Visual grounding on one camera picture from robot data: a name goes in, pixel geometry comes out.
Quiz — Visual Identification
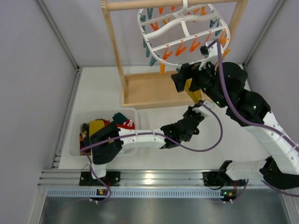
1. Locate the mustard yellow sock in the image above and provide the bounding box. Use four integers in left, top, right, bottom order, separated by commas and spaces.
89, 119, 105, 139
184, 78, 202, 104

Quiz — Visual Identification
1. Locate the white clip hanger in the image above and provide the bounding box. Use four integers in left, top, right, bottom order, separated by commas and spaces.
137, 4, 230, 74

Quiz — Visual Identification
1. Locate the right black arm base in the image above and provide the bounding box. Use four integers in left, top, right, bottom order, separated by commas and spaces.
202, 171, 246, 187

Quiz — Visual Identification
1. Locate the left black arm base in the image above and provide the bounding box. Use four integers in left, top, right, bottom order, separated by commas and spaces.
79, 171, 121, 187

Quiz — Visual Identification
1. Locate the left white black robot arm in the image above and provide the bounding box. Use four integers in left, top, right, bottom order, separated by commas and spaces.
90, 106, 206, 179

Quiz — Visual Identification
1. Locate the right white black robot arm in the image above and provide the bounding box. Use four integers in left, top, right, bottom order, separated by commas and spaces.
171, 62, 299, 190

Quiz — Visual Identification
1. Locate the wooden hanger stand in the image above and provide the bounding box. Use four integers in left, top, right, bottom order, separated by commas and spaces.
101, 0, 247, 109

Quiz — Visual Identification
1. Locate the green christmas sock in bin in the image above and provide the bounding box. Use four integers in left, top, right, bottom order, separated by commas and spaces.
113, 112, 128, 125

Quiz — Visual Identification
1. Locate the translucent plastic bin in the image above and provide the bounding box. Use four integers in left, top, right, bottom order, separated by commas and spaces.
65, 107, 139, 159

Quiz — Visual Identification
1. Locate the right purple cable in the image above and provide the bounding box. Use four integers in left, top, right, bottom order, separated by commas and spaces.
205, 38, 299, 198

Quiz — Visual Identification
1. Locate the purple cable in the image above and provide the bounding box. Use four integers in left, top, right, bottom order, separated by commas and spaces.
79, 102, 224, 203
205, 38, 299, 198

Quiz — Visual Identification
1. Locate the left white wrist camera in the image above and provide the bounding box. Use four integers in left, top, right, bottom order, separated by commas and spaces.
192, 100, 215, 117

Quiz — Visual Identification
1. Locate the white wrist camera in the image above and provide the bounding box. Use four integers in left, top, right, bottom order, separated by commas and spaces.
192, 100, 215, 117
199, 39, 224, 70

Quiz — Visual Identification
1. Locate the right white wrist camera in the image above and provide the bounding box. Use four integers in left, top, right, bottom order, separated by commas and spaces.
199, 39, 224, 70

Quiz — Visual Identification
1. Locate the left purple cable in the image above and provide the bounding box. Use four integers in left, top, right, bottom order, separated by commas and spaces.
79, 102, 224, 203

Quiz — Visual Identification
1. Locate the aluminium rail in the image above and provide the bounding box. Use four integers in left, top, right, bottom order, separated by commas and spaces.
37, 169, 290, 187

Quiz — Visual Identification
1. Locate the perforated cable duct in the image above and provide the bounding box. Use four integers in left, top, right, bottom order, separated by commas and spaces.
47, 188, 235, 199

